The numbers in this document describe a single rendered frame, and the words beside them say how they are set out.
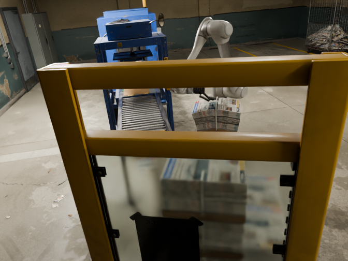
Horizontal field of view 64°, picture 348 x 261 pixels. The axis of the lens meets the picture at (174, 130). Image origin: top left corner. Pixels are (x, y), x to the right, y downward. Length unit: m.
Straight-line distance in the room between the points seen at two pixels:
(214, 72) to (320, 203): 0.44
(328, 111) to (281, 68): 0.14
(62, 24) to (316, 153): 11.08
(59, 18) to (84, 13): 0.92
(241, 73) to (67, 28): 10.95
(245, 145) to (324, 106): 0.20
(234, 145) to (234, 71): 0.19
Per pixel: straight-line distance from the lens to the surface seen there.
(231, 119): 2.34
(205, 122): 2.37
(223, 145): 0.73
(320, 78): 0.67
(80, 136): 0.81
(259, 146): 0.73
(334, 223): 3.09
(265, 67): 0.66
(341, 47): 10.03
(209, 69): 0.66
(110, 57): 6.22
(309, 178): 0.78
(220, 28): 2.37
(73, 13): 11.41
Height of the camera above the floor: 1.99
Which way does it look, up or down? 25 degrees down
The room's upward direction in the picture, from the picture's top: 5 degrees counter-clockwise
